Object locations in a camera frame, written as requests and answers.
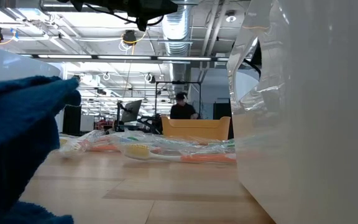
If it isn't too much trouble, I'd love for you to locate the black cabinet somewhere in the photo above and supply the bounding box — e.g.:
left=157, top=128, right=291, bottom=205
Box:
left=213, top=101, right=233, bottom=139
left=62, top=105, right=82, bottom=135

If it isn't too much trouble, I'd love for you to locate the blue folded cloth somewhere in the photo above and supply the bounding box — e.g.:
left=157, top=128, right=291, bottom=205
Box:
left=0, top=75, right=83, bottom=224

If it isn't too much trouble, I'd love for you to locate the orange plastic bin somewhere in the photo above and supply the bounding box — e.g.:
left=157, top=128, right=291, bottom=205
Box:
left=161, top=116, right=231, bottom=141

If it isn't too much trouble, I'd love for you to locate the round ceiling sensor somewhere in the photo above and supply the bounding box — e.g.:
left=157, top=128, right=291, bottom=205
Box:
left=224, top=9, right=237, bottom=23

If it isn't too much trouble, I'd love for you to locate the black ceiling light rail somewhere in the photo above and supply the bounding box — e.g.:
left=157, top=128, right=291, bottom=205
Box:
left=17, top=53, right=229, bottom=63

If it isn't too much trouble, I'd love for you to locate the white plastic bin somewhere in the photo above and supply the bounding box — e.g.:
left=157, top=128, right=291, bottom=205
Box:
left=0, top=42, right=65, bottom=134
left=227, top=0, right=358, bottom=224

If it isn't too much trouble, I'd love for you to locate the grey monitor on arm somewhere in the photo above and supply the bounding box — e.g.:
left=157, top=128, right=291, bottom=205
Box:
left=120, top=98, right=144, bottom=124

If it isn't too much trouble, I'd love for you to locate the person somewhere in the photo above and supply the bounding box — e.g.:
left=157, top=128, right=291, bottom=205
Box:
left=169, top=91, right=200, bottom=121

